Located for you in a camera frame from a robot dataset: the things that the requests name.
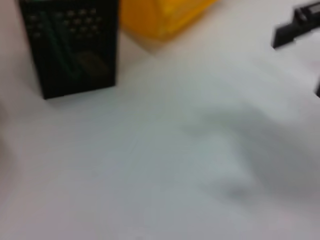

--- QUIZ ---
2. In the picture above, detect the yellow plastic bin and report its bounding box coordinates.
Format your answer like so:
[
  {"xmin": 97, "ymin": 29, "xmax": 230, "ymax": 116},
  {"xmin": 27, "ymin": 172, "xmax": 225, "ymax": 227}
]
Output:
[{"xmin": 119, "ymin": 0, "xmax": 218, "ymax": 42}]

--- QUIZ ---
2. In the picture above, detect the black mesh pen holder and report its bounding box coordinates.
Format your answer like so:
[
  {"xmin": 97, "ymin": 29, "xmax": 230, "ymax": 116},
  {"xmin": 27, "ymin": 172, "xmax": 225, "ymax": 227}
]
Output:
[{"xmin": 18, "ymin": 0, "xmax": 119, "ymax": 100}]

